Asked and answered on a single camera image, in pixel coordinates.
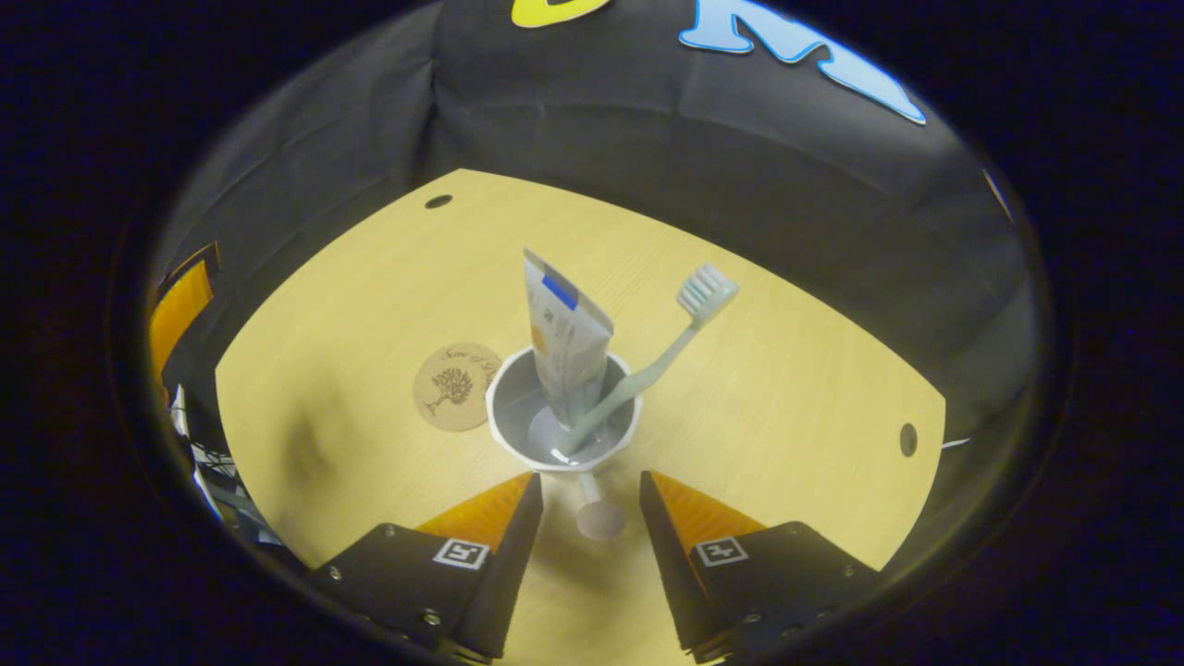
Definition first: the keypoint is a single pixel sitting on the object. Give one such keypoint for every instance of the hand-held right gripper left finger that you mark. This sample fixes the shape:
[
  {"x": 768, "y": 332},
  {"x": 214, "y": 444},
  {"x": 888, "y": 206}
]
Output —
[{"x": 513, "y": 564}]

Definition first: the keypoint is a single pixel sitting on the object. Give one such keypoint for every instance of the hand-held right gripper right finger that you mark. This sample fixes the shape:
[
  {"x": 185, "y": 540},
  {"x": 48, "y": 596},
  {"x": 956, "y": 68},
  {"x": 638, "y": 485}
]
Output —
[{"x": 666, "y": 564}]

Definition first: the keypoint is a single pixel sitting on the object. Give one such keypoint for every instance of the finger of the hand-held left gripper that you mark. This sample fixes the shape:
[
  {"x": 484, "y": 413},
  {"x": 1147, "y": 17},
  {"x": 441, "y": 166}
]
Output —
[{"x": 180, "y": 310}]

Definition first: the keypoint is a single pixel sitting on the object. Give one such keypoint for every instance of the round wooden coaster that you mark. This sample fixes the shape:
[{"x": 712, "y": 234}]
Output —
[{"x": 449, "y": 388}]

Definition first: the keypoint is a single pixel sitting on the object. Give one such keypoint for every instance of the white toothpaste tube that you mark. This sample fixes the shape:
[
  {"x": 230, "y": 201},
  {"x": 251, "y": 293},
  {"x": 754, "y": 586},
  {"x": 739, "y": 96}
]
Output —
[{"x": 569, "y": 351}]

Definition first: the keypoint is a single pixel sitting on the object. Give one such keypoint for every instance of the pale green toothbrush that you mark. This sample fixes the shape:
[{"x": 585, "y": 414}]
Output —
[{"x": 708, "y": 294}]

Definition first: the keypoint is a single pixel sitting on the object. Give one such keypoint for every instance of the black backdrop cloth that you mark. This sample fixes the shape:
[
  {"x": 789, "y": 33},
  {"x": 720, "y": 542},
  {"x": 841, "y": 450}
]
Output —
[{"x": 740, "y": 166}]

